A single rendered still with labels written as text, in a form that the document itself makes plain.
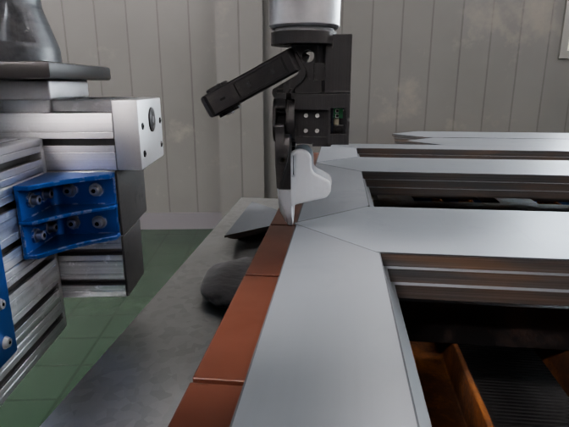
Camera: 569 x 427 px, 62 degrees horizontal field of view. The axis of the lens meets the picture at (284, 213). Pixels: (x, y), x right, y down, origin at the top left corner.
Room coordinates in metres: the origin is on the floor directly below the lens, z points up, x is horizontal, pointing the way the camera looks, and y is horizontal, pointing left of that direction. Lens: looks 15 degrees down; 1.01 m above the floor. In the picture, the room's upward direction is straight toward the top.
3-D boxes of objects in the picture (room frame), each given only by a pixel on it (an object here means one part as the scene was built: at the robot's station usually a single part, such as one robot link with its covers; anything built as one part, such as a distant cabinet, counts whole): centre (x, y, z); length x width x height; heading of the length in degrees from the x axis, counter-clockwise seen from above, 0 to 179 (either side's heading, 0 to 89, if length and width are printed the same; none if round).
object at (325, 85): (0.54, -0.03, 1.00); 0.09 x 0.08 x 0.12; 83
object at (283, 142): (0.52, 0.00, 0.95); 0.05 x 0.02 x 0.09; 173
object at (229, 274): (0.74, 0.09, 0.69); 0.20 x 0.10 x 0.03; 179
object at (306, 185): (0.53, -0.02, 0.90); 0.06 x 0.03 x 0.09; 83
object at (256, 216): (1.10, 0.04, 0.70); 0.39 x 0.12 x 0.04; 173
